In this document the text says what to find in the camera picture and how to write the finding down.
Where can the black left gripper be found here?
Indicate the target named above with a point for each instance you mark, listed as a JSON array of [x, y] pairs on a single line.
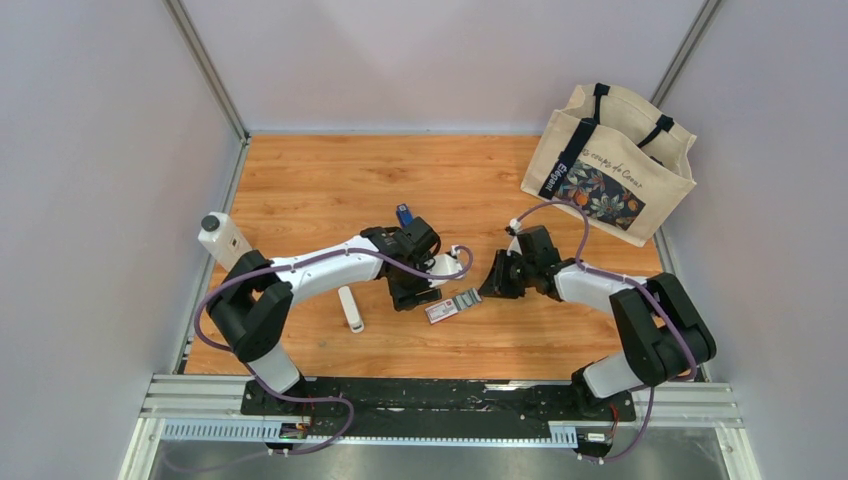
[[406, 300]]

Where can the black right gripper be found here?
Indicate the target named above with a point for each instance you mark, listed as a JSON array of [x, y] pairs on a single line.
[[495, 284]]

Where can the blue stapler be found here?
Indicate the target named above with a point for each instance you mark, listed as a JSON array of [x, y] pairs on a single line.
[[404, 215]]

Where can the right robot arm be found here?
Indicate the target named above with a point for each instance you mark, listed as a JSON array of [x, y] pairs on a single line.
[[662, 334]]

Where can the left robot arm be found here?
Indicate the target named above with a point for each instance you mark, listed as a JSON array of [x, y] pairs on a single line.
[[251, 306]]

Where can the grey staple strip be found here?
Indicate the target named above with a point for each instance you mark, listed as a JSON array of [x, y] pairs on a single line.
[[467, 299]]

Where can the white red staple box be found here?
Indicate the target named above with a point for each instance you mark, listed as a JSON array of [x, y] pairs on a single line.
[[441, 311]]

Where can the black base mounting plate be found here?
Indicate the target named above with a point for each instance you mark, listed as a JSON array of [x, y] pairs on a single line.
[[440, 408]]

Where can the canvas floral tote bag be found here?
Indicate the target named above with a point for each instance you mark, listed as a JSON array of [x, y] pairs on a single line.
[[621, 161]]

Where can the white bottle black cap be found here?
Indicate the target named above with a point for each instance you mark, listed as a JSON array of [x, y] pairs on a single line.
[[223, 240]]

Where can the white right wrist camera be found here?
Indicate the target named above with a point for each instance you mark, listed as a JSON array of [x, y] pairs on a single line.
[[513, 229]]

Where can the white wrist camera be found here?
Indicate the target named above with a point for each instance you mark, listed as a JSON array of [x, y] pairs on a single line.
[[513, 229], [445, 267]]

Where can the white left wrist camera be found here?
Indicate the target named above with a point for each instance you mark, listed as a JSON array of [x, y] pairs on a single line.
[[445, 267]]

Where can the aluminium frame rail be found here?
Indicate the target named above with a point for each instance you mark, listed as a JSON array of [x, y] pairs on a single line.
[[207, 407]]

